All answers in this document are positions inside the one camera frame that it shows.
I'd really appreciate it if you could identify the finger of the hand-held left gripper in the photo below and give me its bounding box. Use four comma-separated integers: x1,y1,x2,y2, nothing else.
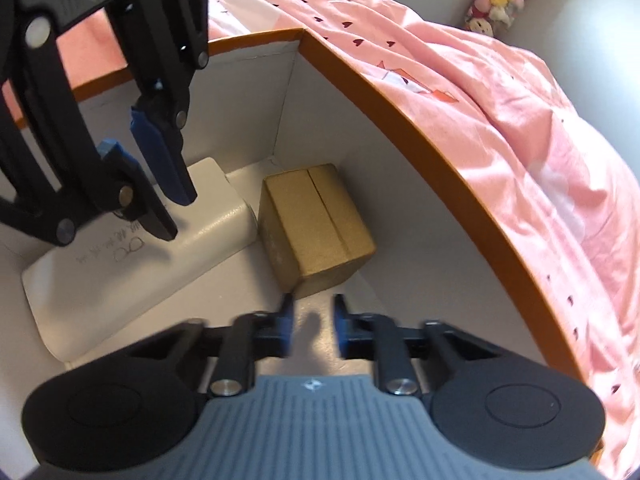
0,7,179,248
102,0,211,207

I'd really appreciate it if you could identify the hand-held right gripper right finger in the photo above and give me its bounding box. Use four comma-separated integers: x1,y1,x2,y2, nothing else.
332,292,506,396

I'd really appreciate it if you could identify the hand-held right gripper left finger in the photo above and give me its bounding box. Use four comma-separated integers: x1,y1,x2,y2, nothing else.
127,292,297,397

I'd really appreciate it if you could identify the white glasses case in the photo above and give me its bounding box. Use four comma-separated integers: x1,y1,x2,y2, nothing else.
21,157,258,363

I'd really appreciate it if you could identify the small gold box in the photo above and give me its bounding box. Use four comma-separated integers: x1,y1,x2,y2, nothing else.
257,162,377,298

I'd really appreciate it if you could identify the orange cardboard box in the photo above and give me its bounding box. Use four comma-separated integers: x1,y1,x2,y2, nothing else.
0,27,608,468

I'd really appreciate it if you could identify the pink printed duvet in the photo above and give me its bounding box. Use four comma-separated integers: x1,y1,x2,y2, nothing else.
0,0,640,479

